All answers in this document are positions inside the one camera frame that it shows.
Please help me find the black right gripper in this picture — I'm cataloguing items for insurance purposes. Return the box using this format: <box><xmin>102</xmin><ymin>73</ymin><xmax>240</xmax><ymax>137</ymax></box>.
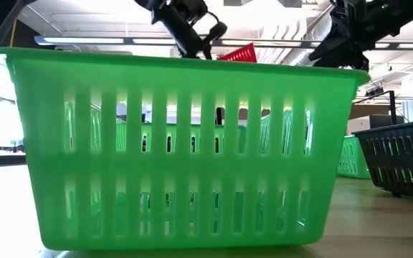
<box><xmin>308</xmin><ymin>0</ymin><xmax>401</xmax><ymax>72</ymax></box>

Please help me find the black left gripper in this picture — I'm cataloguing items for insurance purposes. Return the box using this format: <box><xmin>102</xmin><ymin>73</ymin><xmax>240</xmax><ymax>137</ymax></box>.
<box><xmin>134</xmin><ymin>0</ymin><xmax>228</xmax><ymax>60</ymax></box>

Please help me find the red slotted plastic basket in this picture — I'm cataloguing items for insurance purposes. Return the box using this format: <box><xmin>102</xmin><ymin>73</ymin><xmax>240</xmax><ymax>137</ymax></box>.
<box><xmin>217</xmin><ymin>42</ymin><xmax>258</xmax><ymax>64</ymax></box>

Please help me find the green slotted plastic basket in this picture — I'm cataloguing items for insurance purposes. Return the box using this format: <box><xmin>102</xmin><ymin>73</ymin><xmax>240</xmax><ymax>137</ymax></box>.
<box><xmin>336</xmin><ymin>134</ymin><xmax>372</xmax><ymax>180</ymax></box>
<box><xmin>0</xmin><ymin>46</ymin><xmax>371</xmax><ymax>252</ymax></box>

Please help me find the black slotted plastic basket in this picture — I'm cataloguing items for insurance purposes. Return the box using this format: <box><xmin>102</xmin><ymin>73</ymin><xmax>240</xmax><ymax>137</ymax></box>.
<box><xmin>351</xmin><ymin>118</ymin><xmax>413</xmax><ymax>204</ymax></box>

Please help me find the grey background cabinet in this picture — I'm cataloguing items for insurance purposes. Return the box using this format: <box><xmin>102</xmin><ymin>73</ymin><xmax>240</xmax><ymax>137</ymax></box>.
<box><xmin>347</xmin><ymin>113</ymin><xmax>405</xmax><ymax>136</ymax></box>

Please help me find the long ceiling light fixture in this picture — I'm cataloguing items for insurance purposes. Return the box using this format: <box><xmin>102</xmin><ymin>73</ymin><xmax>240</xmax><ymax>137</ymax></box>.
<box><xmin>34</xmin><ymin>34</ymin><xmax>413</xmax><ymax>51</ymax></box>

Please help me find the yellow hanging cable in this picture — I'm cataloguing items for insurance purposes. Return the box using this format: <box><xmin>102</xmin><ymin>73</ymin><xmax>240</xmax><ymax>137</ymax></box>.
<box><xmin>9</xmin><ymin>19</ymin><xmax>18</xmax><ymax>48</ymax></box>

